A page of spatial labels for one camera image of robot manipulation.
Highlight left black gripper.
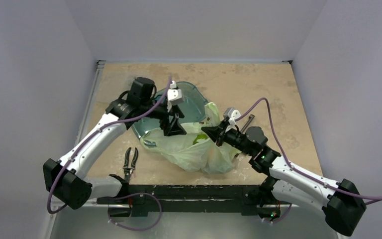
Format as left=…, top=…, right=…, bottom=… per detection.
left=141, top=100, right=187, bottom=135

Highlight light green plastic bag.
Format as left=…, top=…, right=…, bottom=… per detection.
left=140, top=102, right=241, bottom=174

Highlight teal plastic bin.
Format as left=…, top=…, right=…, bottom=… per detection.
left=131, top=81, right=210, bottom=139

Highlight green fake lime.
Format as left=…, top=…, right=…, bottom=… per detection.
left=192, top=133, right=208, bottom=145

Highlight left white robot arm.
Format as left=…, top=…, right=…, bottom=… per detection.
left=43, top=77, right=186, bottom=214

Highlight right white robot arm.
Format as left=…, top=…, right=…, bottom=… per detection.
left=202, top=122, right=367, bottom=237

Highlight black metal clamp tool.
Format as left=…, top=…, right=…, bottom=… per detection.
left=242, top=114, right=255, bottom=132

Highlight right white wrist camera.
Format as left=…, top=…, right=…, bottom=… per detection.
left=223, top=107, right=241, bottom=132

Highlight black handled pliers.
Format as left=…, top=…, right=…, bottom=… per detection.
left=123, top=147, right=139, bottom=182

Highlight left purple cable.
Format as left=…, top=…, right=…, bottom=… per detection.
left=47, top=76, right=173, bottom=215

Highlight purple cable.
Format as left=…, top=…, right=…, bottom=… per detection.
left=235, top=97, right=382, bottom=202
left=47, top=76, right=173, bottom=215

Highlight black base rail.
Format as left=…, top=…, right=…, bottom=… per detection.
left=96, top=185, right=287, bottom=220

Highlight aluminium frame rail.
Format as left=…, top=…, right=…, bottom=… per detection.
left=75, top=60, right=106, bottom=145

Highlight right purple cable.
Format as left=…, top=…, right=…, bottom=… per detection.
left=235, top=97, right=382, bottom=202

